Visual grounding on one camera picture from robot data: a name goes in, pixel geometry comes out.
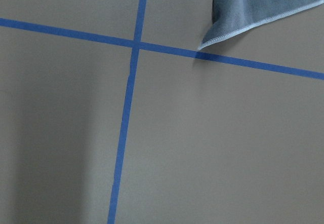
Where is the grey microfibre towel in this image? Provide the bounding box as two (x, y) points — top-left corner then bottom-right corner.
(199, 0), (323, 50)

